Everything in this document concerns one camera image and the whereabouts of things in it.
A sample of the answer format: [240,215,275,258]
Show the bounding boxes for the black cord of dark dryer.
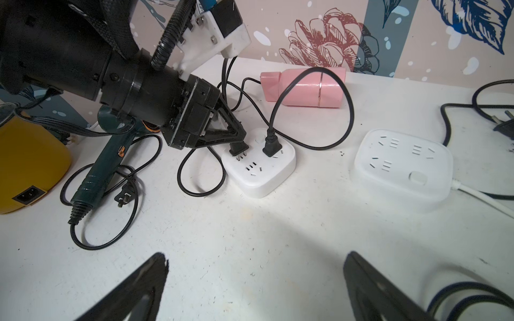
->
[176,55,250,198]

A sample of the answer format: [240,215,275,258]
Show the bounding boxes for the black cord of white dryer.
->
[439,78,514,201]

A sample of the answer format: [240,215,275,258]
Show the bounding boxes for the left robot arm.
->
[1,1,250,155]

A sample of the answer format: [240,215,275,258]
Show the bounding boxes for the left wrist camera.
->
[173,0,251,81]

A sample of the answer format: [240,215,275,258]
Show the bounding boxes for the pink blow dryer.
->
[260,69,343,108]

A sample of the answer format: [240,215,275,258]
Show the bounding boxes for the yellow pot with lid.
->
[1,103,72,214]

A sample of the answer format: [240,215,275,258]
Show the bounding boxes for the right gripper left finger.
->
[78,252,169,320]

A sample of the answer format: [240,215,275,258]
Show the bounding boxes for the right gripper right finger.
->
[343,251,434,320]

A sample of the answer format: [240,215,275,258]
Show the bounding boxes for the white cable of right strip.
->
[451,178,514,219]

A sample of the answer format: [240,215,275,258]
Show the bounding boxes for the black cord of back pink dryer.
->
[216,66,356,158]

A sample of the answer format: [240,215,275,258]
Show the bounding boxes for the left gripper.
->
[161,76,249,152]

